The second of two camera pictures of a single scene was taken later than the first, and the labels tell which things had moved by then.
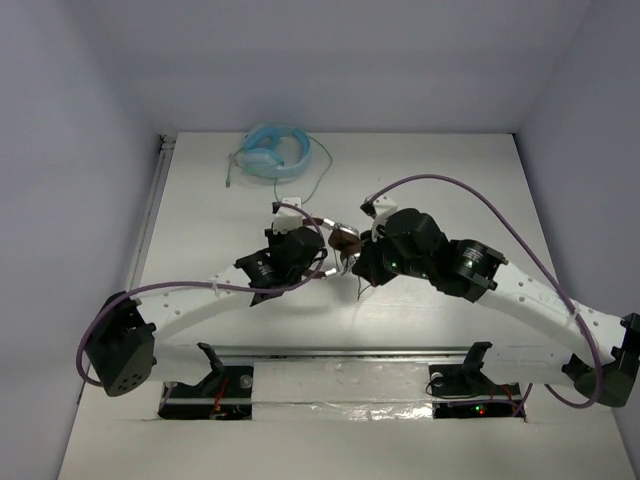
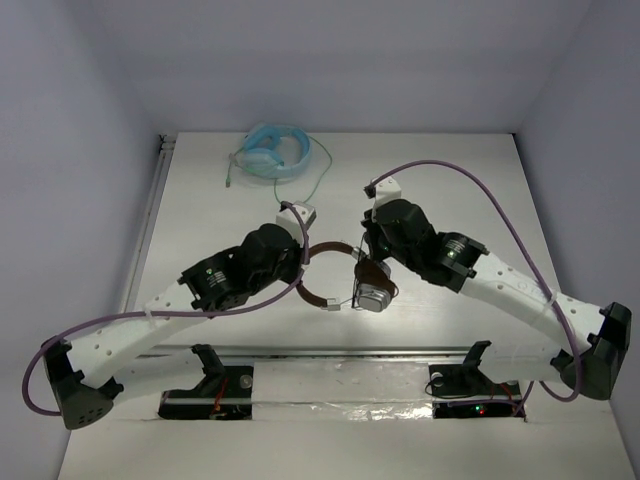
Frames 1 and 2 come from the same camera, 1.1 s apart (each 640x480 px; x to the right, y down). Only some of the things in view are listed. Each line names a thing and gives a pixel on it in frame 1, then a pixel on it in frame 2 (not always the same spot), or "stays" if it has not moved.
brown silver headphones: x=345 y=240 -> x=373 y=284
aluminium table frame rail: x=166 y=144 stays
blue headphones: x=260 y=154 stays
